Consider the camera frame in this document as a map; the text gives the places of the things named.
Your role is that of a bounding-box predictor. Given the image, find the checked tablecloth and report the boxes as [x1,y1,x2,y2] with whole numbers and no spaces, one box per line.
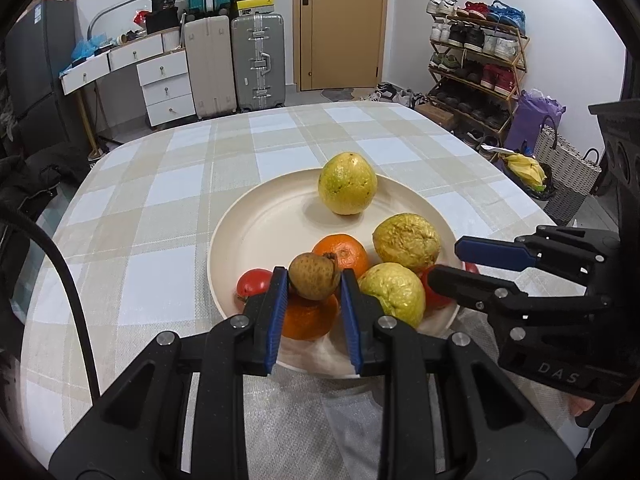
[20,101,591,480]

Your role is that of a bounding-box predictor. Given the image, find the brown round fruit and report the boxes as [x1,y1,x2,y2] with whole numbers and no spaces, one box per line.
[288,252,342,302]

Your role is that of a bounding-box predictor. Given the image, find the loose sneakers group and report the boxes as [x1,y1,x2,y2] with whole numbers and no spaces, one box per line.
[375,82,430,109]

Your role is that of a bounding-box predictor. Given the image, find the dark grey fridge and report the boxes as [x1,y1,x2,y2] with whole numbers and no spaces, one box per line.
[5,0,83,146]

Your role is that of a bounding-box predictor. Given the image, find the blue plastic bag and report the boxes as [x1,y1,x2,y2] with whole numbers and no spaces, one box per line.
[72,35,111,63]

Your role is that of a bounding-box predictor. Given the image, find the purple bag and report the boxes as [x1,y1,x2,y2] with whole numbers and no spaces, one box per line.
[505,89,566,153]

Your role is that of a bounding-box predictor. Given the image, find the person's right hand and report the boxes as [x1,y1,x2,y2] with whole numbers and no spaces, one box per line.
[571,392,608,429]

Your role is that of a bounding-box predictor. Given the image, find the curved white tube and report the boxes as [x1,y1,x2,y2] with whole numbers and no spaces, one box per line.
[87,0,153,41]

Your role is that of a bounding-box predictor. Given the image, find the cream round plate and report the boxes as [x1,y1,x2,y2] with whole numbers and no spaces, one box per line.
[206,168,468,378]

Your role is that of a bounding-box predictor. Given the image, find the black cable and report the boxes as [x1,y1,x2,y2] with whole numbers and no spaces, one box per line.
[0,204,101,408]

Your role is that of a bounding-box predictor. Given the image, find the wooden shoe rack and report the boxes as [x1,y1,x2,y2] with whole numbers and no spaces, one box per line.
[427,10,531,148]

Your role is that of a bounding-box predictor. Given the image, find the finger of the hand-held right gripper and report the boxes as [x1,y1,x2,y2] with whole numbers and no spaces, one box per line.
[427,265,611,333]
[454,225,621,286]

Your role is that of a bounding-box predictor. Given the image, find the grey woven basket bag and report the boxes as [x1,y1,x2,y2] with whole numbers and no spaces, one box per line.
[534,125,603,226]

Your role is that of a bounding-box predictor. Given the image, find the cardboard box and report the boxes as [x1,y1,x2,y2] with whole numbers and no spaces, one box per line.
[415,102,456,128]

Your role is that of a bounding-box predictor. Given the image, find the beige suitcase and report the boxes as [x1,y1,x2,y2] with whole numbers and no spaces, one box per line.
[182,15,238,121]

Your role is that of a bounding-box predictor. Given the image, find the round red tomato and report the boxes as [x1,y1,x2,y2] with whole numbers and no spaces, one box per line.
[419,265,461,310]

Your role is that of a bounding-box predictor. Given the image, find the silver suitcase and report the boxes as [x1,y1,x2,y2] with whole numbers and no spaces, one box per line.
[231,12,287,113]

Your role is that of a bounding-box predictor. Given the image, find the oval red tomato with stem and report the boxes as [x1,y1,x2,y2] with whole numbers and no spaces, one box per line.
[235,268,275,303]

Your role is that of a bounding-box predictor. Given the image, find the wrinkled yellow fruit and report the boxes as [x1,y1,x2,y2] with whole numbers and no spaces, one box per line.
[372,213,442,273]

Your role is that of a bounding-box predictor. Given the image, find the black bag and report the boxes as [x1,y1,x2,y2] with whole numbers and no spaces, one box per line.
[145,0,181,33]

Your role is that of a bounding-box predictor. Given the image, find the green mottled yellow fruit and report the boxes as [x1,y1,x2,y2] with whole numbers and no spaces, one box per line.
[318,152,378,216]

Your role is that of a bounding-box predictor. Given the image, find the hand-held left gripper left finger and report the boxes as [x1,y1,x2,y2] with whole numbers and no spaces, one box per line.
[48,266,291,480]

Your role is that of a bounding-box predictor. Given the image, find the rows of racked shoes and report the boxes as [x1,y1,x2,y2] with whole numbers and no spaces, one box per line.
[426,0,528,146]

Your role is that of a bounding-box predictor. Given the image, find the wooden door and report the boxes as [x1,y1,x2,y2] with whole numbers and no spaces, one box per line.
[292,0,391,93]

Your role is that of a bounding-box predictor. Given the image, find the large pale yellow fruit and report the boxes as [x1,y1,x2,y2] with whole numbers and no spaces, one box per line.
[357,262,427,330]

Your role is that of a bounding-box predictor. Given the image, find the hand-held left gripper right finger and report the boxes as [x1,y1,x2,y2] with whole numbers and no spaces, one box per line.
[340,268,578,480]

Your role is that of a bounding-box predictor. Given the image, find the orange mandarin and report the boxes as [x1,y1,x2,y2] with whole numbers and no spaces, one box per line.
[281,292,340,342]
[312,233,371,286]

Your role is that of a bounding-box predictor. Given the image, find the white desk with drawers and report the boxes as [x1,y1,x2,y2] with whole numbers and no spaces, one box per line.
[60,27,197,133]

